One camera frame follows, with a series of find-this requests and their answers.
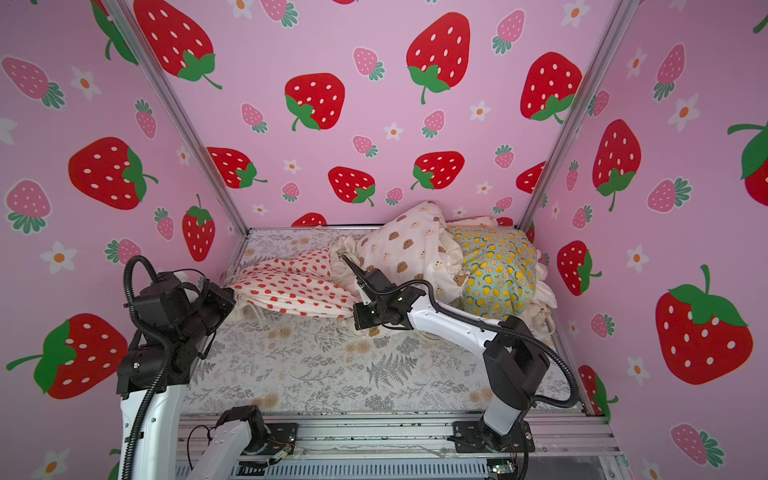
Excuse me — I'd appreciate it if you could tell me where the aluminium frame post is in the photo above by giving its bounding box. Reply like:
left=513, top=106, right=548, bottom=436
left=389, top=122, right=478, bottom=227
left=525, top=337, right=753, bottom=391
left=105, top=0, right=249, bottom=237
left=516, top=0, right=639, bottom=230

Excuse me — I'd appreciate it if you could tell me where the white strawberry print pillow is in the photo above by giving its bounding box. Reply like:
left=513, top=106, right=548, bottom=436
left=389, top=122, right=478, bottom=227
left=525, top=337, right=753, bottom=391
left=230, top=248, right=360, bottom=320

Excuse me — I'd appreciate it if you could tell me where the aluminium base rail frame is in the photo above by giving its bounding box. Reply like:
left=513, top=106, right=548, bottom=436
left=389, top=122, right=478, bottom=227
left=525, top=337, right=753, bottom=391
left=107, top=410, right=631, bottom=480

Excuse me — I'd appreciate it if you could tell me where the white cookie print pillow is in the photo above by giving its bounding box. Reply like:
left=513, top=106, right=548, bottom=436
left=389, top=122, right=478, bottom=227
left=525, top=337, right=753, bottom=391
left=329, top=201, right=466, bottom=303

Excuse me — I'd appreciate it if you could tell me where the grey floral bed sheet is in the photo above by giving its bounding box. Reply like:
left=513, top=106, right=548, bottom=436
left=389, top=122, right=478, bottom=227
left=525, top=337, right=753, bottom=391
left=179, top=227, right=580, bottom=415

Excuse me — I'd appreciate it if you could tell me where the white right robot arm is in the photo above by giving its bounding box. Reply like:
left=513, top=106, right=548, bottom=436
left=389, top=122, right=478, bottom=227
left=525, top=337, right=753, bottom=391
left=340, top=254, right=557, bottom=452

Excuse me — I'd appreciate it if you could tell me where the aluminium frame post left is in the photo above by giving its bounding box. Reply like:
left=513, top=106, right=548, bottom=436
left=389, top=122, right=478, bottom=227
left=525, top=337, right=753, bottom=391
left=105, top=0, right=249, bottom=237

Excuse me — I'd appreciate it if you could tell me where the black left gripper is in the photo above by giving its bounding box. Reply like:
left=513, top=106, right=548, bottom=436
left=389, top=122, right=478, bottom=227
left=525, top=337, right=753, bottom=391
left=177, top=285, right=234, bottom=350

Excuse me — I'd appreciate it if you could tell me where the aluminium frame post right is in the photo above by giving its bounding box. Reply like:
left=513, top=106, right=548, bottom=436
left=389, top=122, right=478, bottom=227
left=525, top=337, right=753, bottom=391
left=516, top=0, right=639, bottom=230

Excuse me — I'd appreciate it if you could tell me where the teal lemon print pillow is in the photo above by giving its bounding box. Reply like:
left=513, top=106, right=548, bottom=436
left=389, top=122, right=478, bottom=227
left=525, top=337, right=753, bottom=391
left=451, top=226, right=537, bottom=319

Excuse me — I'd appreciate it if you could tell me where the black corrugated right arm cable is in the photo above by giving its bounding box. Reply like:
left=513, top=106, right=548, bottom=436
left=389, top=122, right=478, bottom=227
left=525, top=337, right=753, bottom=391
left=383, top=278, right=580, bottom=410

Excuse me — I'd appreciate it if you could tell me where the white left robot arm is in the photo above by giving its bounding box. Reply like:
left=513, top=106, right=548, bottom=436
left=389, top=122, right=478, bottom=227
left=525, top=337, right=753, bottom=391
left=117, top=271, right=235, bottom=479

